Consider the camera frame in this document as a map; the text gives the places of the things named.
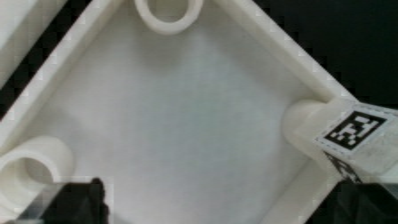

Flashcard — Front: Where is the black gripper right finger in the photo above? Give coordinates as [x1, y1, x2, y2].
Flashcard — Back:
[321, 181, 398, 224]

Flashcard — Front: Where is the white table leg with tag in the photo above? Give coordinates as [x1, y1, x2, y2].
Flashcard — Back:
[282, 98, 398, 184]

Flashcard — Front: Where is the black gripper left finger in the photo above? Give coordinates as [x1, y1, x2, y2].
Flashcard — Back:
[41, 178, 110, 224]

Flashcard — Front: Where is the white square tabletop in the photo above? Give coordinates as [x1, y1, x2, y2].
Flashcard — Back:
[0, 0, 344, 224]

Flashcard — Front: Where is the white U-shaped fence wall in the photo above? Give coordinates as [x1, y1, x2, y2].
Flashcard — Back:
[0, 0, 65, 87]

